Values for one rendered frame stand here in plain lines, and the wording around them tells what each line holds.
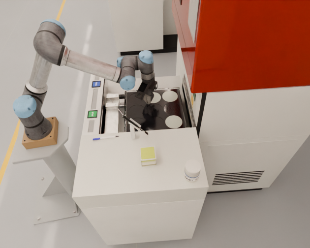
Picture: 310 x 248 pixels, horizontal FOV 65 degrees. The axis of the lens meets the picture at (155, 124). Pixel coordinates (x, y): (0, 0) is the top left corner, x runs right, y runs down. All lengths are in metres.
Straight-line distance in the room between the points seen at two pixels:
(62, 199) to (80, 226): 0.29
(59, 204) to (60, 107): 1.18
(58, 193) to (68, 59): 1.44
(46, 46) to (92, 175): 0.62
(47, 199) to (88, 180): 1.18
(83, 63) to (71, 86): 2.04
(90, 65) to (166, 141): 0.53
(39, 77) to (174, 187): 0.90
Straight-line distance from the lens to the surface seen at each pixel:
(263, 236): 2.23
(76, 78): 3.32
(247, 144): 1.61
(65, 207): 2.29
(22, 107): 1.46
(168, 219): 1.54
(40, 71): 1.43
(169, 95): 1.61
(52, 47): 1.19
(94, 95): 1.59
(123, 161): 1.24
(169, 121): 1.46
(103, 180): 1.21
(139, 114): 1.50
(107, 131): 1.48
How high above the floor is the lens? 2.02
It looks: 51 degrees down
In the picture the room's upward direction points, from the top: 3 degrees counter-clockwise
